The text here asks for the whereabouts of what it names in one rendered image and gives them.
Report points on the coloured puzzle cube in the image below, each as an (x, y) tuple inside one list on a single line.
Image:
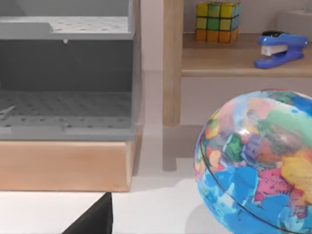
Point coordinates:
[(218, 22)]

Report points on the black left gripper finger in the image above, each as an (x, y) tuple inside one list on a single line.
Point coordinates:
[(97, 217)]

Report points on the wooden open shelf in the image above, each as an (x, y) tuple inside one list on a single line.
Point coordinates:
[(219, 61)]

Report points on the grey pierced drawer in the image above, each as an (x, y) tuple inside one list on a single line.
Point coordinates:
[(65, 107)]

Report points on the multicoloured globe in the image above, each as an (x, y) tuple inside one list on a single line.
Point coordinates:
[(258, 165)]

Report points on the pale wooden drawer front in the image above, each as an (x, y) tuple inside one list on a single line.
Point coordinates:
[(63, 165)]

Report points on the wooden cupboard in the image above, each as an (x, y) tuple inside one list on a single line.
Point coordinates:
[(73, 24)]

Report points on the blue stapler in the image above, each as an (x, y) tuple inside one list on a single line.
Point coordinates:
[(280, 50)]

